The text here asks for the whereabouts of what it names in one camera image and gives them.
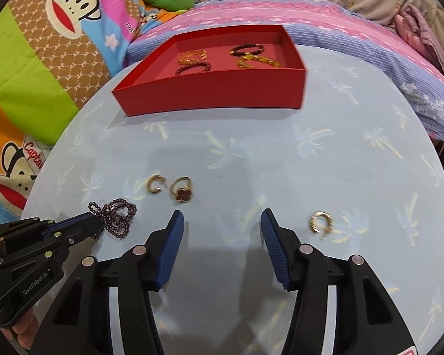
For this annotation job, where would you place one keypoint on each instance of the red cardboard box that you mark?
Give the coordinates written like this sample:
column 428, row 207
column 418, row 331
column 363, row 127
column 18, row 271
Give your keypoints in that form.
column 214, row 92

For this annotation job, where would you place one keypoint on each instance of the person's left hand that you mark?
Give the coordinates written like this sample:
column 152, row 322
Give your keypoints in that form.
column 22, row 331

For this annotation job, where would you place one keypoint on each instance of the cartoon monkey printed quilt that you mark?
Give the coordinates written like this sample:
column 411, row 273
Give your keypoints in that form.
column 40, row 81

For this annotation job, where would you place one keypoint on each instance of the purple garnet bead strand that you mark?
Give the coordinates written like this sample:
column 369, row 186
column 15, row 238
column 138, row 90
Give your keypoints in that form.
column 113, row 218

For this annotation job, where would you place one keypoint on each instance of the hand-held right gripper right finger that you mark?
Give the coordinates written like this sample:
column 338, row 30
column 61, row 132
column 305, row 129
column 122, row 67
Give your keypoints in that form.
column 275, row 251

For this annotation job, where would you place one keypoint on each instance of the purple crumpled cloth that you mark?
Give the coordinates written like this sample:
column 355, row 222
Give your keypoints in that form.
column 418, row 26

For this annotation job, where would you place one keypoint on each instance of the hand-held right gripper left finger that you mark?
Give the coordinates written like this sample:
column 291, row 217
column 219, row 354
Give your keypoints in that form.
column 172, row 251

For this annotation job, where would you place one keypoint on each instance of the gold filigree bangle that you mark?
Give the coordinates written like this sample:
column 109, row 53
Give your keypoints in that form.
column 187, row 57

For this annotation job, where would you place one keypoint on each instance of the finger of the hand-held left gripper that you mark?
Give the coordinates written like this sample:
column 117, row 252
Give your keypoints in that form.
column 53, row 229
column 81, row 231

